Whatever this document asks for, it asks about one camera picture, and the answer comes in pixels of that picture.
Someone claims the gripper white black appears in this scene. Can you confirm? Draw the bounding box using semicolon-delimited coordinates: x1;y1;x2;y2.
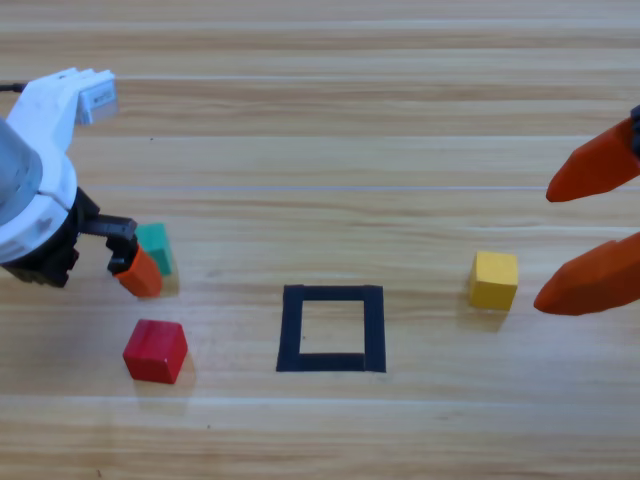
0;67;165;300
533;103;640;317

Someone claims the green wooden cube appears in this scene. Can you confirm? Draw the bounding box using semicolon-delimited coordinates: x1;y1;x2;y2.
134;222;175;277

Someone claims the red wooden cube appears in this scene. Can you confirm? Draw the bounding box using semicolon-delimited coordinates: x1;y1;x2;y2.
122;318;190;385

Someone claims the yellow wooden cube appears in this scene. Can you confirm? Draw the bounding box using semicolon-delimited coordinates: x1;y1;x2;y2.
468;250;519;312

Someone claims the black tape square outline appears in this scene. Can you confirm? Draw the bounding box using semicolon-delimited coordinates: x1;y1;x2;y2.
275;284;387;374

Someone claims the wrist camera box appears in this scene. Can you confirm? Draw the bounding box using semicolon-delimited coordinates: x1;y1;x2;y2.
75;77;121;126

